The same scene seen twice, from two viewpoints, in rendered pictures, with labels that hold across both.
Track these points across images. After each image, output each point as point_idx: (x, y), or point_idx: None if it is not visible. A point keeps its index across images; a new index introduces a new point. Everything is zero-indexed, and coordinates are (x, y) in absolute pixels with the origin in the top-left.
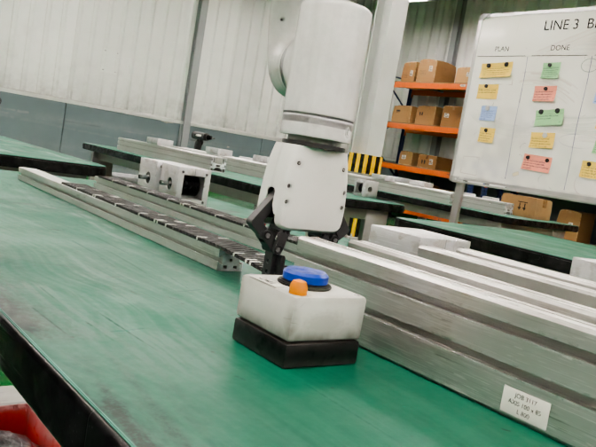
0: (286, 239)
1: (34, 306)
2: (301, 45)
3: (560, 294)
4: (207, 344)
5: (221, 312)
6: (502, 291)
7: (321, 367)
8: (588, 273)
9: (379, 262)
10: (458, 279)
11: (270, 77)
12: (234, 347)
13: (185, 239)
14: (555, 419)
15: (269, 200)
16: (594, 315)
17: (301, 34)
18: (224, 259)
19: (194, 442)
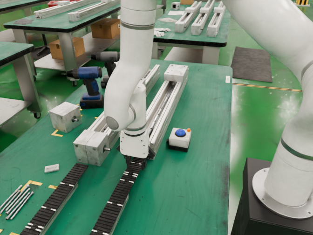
0: None
1: (220, 177)
2: (145, 103)
3: None
4: (195, 152)
5: (173, 164)
6: (151, 113)
7: None
8: (69, 115)
9: (161, 125)
10: (148, 119)
11: (124, 127)
12: (190, 149)
13: (117, 217)
14: (172, 114)
15: (150, 147)
16: (156, 103)
17: (145, 100)
18: None
19: (222, 133)
